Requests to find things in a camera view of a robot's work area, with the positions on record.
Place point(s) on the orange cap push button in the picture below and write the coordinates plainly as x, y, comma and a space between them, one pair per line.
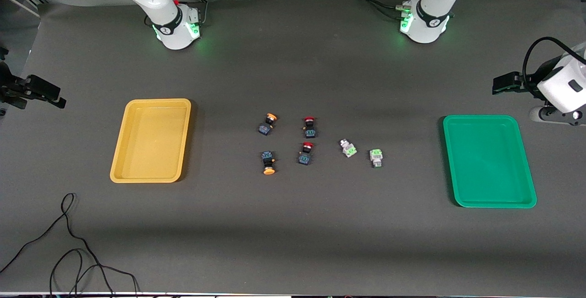
268, 160
265, 127

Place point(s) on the green plastic tray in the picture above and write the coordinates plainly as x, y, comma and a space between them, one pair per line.
487, 160

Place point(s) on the red cap push button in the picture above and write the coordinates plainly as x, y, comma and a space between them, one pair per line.
310, 128
306, 156

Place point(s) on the green and white push button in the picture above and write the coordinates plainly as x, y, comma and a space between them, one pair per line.
348, 148
376, 156

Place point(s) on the yellow plastic tray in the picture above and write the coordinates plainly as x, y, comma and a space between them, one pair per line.
151, 142

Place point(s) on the dark gray table mat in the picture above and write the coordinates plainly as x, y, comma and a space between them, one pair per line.
293, 243

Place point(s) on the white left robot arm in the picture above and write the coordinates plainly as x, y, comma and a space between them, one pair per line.
435, 9

